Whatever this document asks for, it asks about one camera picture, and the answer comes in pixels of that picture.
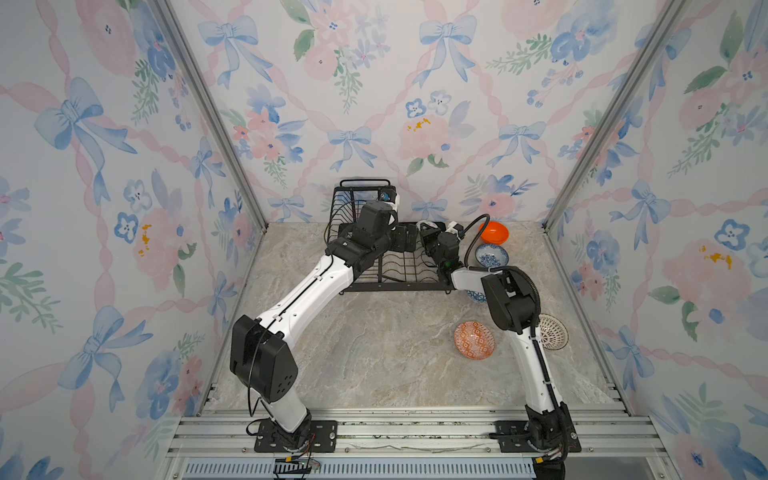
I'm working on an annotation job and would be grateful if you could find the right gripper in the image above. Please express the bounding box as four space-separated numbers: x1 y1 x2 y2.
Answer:
419 223 443 274

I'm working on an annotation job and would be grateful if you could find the black wire dish rack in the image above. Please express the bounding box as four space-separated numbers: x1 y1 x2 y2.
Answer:
324 178 453 294

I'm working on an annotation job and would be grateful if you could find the red patterned bowl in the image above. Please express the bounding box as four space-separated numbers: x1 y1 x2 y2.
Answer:
453 321 496 361

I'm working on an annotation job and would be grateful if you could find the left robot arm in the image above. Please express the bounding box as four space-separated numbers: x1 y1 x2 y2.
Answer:
230 201 398 439

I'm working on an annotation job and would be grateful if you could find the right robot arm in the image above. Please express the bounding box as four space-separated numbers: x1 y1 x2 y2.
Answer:
417 220 576 460

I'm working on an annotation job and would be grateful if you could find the white blue floral bowl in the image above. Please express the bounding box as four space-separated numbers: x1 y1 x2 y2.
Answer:
475 243 510 269

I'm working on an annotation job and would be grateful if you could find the orange plastic bowl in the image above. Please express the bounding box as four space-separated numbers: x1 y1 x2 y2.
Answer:
481 221 510 245

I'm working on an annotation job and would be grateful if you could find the dark blue patterned bowl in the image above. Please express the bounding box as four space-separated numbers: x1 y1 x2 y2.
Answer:
466 291 487 303

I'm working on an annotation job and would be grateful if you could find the beige lattice bowl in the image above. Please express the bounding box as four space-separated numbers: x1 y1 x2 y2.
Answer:
539 313 569 351

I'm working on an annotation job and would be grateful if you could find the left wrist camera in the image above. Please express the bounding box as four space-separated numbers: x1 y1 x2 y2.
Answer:
377 185 398 204

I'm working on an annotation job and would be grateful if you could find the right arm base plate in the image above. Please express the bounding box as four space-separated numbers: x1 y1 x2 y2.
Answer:
488 420 582 455

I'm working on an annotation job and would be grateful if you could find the aluminium rail frame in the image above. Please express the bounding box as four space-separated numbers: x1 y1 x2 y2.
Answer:
156 403 679 479

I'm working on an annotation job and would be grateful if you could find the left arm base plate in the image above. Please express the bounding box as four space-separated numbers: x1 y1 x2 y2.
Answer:
254 420 338 454

